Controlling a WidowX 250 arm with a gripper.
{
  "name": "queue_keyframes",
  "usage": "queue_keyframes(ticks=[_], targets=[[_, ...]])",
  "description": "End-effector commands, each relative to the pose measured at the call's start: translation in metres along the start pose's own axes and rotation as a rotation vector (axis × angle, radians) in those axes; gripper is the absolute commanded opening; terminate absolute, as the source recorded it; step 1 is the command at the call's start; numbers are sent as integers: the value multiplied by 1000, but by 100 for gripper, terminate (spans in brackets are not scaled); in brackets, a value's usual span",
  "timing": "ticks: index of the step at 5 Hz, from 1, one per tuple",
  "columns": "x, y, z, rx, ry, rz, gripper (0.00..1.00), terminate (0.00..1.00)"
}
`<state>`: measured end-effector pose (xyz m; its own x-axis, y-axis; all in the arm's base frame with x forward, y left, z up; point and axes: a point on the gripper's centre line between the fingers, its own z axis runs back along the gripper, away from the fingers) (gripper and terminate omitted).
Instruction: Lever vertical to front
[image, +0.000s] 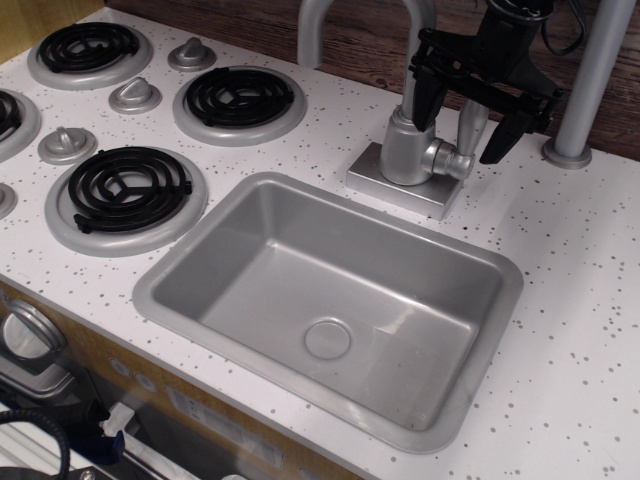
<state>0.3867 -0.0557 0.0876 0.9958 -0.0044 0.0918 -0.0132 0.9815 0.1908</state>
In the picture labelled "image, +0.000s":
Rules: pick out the silver stove knob top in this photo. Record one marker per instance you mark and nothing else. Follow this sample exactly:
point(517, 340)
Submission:
point(192, 56)

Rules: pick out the silver stove knob middle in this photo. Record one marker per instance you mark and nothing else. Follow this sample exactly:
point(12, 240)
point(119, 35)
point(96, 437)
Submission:
point(137, 96)

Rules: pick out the grey plastic sink basin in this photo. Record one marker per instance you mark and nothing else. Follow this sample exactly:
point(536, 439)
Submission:
point(387, 325)

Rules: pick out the black coil burner left edge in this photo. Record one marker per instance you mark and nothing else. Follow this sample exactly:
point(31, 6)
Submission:
point(20, 123)

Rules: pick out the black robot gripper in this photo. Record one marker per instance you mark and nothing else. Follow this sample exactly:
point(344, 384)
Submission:
point(492, 67)

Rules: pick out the silver stove knob left edge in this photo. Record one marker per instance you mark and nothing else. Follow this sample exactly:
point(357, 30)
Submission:
point(8, 200)

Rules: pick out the silver oven door handle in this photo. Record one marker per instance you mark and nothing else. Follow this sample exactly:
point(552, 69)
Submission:
point(50, 386)

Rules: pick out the silver stove knob lower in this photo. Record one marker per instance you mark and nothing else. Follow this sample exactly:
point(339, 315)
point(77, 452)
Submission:
point(66, 146)

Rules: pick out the black coil burner back right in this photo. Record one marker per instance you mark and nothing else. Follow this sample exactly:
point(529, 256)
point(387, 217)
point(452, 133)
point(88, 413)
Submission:
point(239, 106)

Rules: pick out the black coil burner back left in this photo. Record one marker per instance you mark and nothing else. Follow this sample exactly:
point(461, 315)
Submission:
point(89, 56)

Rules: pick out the silver toy faucet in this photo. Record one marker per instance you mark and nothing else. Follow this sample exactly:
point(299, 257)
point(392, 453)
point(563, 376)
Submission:
point(412, 169)

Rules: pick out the grey vertical support pole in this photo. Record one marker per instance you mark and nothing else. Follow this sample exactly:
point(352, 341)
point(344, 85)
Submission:
point(569, 149)

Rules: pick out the silver stove knob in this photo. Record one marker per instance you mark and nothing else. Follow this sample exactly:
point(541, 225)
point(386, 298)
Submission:
point(137, 96)
point(192, 56)
point(66, 146)

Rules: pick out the black coil burner front right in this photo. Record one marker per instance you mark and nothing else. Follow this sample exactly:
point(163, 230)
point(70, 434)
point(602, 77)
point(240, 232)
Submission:
point(126, 201)

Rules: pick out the silver oven dial front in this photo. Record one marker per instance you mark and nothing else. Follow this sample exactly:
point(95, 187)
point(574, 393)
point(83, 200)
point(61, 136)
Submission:
point(29, 339)

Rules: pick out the silver faucet lever handle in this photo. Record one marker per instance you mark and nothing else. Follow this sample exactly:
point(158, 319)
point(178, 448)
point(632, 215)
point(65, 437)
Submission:
point(457, 161)

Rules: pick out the black coil burner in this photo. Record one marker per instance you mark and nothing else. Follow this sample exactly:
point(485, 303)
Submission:
point(239, 106)
point(126, 201)
point(89, 56)

